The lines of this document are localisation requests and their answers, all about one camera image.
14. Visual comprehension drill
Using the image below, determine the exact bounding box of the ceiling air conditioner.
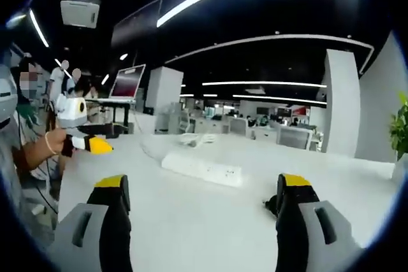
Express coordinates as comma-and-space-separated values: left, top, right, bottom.
59, 0, 102, 29

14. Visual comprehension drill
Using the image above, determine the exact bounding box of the person's left hand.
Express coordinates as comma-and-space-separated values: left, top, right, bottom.
44, 127, 75, 159

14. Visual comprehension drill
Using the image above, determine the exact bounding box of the wide white pillar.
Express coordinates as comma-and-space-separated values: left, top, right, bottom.
145, 66, 185, 117

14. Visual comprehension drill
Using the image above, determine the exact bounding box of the grey worn device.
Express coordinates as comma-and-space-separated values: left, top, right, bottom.
0, 64, 18, 129

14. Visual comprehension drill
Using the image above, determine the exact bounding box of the white-framed screen on stand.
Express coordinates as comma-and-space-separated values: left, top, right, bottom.
109, 64, 147, 99

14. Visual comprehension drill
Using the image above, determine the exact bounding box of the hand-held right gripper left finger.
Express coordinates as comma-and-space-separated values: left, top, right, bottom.
47, 174, 133, 272

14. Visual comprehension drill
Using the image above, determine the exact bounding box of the small black object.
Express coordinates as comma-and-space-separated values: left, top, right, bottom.
261, 194, 280, 219

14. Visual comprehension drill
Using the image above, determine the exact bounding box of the black hanging ceiling panel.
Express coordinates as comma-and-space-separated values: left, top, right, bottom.
110, 0, 163, 54

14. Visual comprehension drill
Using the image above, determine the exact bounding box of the white power strip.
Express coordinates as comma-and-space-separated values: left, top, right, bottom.
161, 150, 244, 189

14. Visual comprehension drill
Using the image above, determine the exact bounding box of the green potted plant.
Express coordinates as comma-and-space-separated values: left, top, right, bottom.
388, 91, 408, 161

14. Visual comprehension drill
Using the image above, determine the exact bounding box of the white power strip cable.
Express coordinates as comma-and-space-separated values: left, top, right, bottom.
133, 111, 167, 162

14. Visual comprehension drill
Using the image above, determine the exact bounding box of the person's grey clothing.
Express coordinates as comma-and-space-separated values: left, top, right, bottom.
0, 118, 60, 255

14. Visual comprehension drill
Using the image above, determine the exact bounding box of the white plant pot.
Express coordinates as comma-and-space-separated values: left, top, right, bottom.
391, 160, 408, 185

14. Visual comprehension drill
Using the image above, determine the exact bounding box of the white standing desk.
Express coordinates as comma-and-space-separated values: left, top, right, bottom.
85, 96, 138, 135

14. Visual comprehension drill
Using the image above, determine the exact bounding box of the straight ceiling light strip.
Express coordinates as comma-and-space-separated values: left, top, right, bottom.
201, 80, 328, 89
232, 94, 328, 105

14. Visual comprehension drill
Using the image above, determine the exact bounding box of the row of office workstations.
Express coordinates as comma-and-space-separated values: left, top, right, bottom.
168, 101, 323, 152

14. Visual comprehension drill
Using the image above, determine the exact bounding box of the short ceiling light strip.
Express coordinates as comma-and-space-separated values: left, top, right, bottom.
28, 8, 50, 48

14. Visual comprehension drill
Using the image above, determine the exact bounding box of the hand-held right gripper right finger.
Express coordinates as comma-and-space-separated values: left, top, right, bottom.
275, 173, 366, 272

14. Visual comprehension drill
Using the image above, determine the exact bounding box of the tall white pillar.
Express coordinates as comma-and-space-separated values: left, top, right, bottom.
321, 48, 361, 159

